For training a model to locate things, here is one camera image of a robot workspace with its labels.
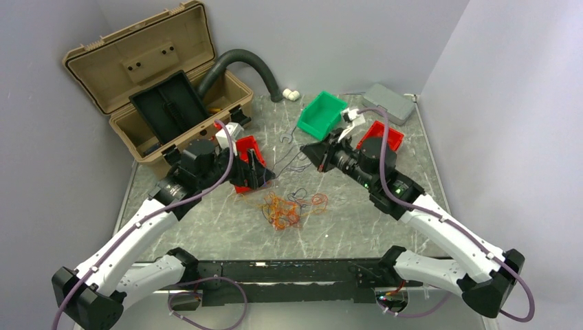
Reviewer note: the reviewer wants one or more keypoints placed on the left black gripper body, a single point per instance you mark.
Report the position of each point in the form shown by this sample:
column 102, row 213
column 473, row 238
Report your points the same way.
column 242, row 176

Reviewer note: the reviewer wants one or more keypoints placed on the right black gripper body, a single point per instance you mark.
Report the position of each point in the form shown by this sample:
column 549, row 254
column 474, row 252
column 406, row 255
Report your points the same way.
column 338, row 152

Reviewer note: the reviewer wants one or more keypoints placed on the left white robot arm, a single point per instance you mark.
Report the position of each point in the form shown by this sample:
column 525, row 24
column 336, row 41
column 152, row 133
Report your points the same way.
column 96, row 292

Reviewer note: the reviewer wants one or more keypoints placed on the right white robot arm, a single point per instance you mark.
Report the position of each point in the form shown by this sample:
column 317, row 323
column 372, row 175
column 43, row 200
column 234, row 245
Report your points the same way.
column 482, row 274

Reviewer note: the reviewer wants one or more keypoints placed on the left red plastic bin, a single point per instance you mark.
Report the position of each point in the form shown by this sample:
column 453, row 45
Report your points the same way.
column 249, row 143

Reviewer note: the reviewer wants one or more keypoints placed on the green plastic bin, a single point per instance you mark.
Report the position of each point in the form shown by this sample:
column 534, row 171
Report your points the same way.
column 321, row 115

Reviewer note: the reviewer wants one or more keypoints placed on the silver open-end wrench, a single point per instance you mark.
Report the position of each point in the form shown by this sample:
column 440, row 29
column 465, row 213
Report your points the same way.
column 288, row 135

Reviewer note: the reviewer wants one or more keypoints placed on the white pipe fitting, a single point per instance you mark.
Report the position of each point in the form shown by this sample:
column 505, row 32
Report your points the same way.
column 291, row 95

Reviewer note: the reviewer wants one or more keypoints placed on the grey plastic case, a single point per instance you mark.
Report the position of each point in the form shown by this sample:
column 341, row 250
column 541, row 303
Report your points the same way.
column 398, row 107

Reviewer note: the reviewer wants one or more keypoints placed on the black toolbox tray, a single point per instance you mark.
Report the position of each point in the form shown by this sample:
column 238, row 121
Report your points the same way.
column 171, row 107

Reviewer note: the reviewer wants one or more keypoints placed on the tan plastic toolbox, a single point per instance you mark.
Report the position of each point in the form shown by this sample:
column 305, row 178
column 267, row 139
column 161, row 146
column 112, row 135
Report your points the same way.
column 121, row 64

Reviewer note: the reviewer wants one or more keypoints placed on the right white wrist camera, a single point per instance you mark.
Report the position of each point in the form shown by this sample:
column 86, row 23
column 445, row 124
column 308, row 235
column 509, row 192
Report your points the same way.
column 353, row 118

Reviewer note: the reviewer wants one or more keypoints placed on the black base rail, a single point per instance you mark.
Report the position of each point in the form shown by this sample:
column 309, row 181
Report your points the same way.
column 357, row 280

